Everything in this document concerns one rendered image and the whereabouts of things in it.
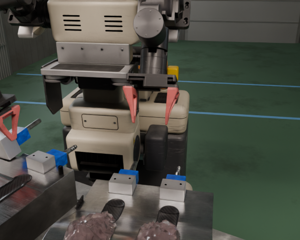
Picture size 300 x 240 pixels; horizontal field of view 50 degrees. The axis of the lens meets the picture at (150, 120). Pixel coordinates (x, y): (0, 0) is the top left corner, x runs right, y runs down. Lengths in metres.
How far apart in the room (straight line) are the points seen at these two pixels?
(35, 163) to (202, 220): 0.36
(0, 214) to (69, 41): 0.57
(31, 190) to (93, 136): 0.43
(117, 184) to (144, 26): 0.32
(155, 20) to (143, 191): 0.35
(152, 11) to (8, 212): 0.45
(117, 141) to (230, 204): 1.23
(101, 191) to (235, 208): 1.47
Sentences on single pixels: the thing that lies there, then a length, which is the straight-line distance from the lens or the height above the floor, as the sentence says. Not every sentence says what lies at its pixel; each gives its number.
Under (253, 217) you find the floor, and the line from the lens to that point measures 2.07.
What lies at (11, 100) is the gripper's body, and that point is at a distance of 0.76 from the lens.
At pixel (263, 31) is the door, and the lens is 7.98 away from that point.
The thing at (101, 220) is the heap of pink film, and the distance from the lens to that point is 0.56.
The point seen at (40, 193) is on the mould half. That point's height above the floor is 0.89.
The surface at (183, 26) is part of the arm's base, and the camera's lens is 0.95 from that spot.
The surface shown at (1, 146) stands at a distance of 0.79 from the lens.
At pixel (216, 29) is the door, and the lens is 7.88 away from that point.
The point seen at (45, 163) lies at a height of 0.91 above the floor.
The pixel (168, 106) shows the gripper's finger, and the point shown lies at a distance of 0.66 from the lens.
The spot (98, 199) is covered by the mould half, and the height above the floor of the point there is 0.86.
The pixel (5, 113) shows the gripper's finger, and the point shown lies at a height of 1.01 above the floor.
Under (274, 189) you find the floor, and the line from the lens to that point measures 2.35.
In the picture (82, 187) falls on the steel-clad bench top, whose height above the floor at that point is 0.80.
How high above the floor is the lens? 1.26
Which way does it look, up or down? 23 degrees down
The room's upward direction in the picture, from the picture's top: straight up
